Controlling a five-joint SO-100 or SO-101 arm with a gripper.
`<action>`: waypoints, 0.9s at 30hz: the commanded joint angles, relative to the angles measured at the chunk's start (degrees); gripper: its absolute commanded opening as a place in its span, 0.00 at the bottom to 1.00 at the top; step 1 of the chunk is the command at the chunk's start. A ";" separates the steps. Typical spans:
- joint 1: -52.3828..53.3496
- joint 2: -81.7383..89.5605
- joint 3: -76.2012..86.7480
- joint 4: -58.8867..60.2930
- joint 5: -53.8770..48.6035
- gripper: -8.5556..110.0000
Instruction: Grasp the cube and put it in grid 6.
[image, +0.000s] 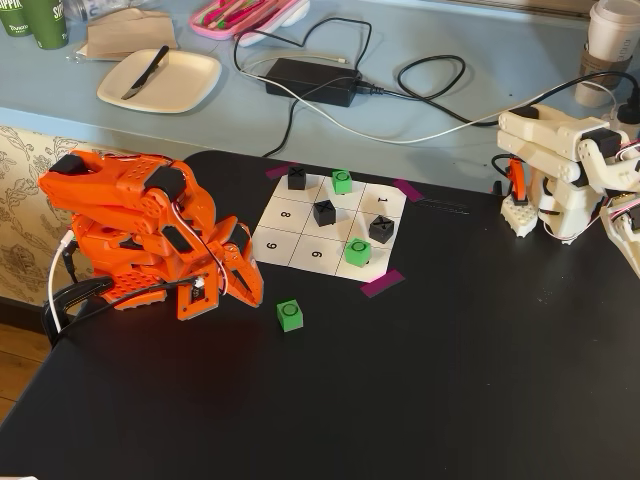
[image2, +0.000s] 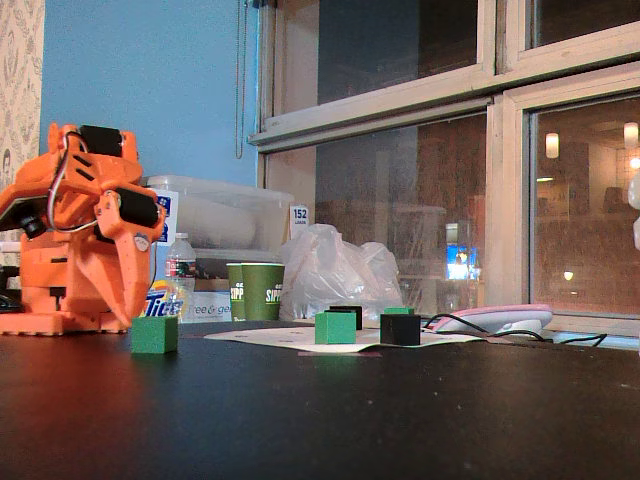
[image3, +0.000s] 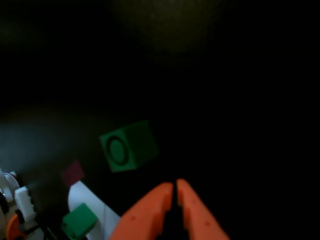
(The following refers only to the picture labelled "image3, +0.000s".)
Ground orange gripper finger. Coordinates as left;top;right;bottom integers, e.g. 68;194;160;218
108;182;175;240
176;178;231;240

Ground orange leader handle piece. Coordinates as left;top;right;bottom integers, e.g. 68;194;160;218
6;213;27;240

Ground dark red cube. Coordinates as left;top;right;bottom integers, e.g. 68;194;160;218
61;160;86;187

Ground white paper grid sheet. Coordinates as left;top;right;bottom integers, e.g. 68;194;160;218
67;179;121;240

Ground green cube with O ring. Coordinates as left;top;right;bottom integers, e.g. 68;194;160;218
99;119;160;173
61;202;98;240

